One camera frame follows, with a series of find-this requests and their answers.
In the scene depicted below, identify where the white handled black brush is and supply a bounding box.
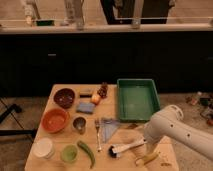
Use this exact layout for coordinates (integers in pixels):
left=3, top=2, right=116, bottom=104
left=108, top=139, right=146, bottom=158

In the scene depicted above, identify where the dark brown bowl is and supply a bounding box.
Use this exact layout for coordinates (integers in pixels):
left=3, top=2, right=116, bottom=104
left=53, top=88, right=75, bottom=109

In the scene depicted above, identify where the black stand leg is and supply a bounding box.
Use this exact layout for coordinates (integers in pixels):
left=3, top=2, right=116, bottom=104
left=0, top=98, right=37, bottom=138

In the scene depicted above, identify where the orange bowl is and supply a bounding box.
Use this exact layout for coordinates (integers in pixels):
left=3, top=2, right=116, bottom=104
left=41, top=108, right=70, bottom=133

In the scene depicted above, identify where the green chili pepper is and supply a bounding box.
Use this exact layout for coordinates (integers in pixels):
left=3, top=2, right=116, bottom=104
left=77, top=140, right=96, bottom=169

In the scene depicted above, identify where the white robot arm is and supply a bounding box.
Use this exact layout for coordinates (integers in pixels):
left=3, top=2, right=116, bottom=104
left=143, top=105, right=213, bottom=161

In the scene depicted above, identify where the small metal cup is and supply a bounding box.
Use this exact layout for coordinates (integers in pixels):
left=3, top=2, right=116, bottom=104
left=73, top=117, right=86, bottom=134

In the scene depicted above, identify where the green box on ledge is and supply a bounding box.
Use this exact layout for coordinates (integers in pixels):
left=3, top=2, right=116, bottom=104
left=36, top=20, right=54, bottom=26

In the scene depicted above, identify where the yellow orange fruit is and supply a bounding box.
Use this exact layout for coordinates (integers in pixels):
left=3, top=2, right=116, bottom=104
left=91, top=94, right=101, bottom=105

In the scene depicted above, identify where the blue sponge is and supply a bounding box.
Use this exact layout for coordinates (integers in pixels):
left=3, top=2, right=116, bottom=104
left=76, top=102, right=95, bottom=114

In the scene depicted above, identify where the light green cup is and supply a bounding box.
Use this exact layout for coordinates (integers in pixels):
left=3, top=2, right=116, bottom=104
left=60, top=145, right=78, bottom=163

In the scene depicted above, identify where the yellow banana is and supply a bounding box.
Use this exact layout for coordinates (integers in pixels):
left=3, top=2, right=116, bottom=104
left=135, top=152, right=158, bottom=166

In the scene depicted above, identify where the grey folded cloth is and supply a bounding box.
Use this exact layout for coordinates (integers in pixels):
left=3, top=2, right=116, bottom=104
left=101, top=118, right=120, bottom=143

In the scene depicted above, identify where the metal fork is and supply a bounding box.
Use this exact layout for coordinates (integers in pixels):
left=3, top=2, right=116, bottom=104
left=95, top=119, right=102, bottom=152

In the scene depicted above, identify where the green plastic tray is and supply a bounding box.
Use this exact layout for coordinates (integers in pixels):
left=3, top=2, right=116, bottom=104
left=117, top=79, right=160, bottom=122

